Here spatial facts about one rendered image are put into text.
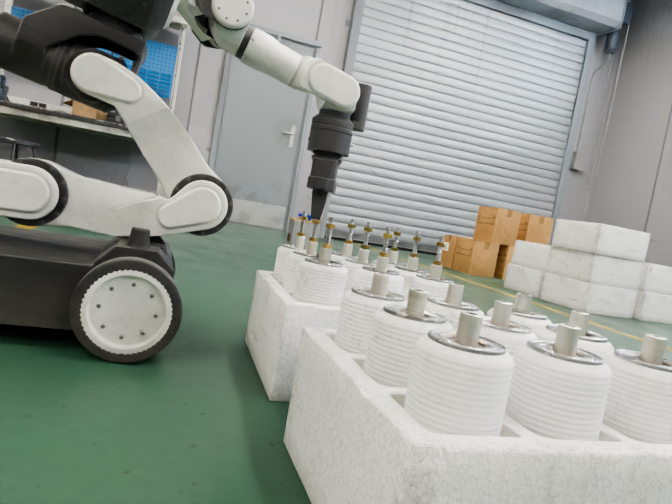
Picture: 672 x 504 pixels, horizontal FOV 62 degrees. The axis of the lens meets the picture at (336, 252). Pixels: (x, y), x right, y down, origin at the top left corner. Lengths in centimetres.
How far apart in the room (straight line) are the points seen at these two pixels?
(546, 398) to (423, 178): 624
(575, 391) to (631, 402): 10
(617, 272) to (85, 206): 314
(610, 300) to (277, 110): 399
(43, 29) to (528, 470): 119
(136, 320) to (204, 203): 31
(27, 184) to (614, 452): 113
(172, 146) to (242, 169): 488
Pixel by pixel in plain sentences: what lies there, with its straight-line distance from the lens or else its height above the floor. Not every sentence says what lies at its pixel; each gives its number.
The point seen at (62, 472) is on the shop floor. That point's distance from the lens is 77.
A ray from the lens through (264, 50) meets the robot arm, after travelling 115.
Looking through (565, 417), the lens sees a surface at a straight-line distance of 61.
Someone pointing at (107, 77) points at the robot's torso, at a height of 54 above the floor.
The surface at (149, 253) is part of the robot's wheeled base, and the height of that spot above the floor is 21.
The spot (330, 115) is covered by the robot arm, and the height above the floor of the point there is 54.
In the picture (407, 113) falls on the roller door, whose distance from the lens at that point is 672.
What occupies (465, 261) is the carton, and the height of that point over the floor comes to 10.
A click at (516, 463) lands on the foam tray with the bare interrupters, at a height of 17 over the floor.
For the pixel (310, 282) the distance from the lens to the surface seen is 103.
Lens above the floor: 36
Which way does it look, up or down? 4 degrees down
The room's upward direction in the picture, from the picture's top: 10 degrees clockwise
